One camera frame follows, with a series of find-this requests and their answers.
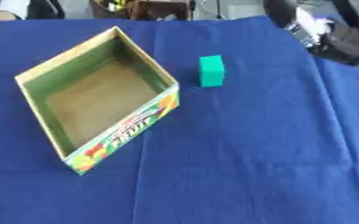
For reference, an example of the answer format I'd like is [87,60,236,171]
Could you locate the cardboard box with green inside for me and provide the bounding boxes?
[12,25,181,176]

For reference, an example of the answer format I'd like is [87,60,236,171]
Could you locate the black chair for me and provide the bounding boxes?
[25,0,68,20]

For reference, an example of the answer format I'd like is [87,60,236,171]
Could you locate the brown wooden furniture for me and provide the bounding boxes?
[88,0,197,22]

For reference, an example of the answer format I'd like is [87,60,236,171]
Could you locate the green rectangular block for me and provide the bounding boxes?
[198,54,228,88]

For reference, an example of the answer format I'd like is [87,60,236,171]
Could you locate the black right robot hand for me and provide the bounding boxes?
[308,20,359,67]

